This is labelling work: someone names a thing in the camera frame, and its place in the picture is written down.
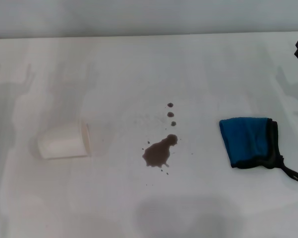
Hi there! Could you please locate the blue rag with black trim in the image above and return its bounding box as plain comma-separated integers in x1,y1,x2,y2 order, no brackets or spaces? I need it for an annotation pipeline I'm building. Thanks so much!
218,116,298,183

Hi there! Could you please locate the white paper cup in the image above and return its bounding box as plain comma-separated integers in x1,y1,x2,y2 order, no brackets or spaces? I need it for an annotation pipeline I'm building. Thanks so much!
37,121,92,159

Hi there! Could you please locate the large dark liquid puddle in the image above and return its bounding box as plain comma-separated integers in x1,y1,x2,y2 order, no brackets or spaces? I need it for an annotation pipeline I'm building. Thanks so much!
141,133,179,168

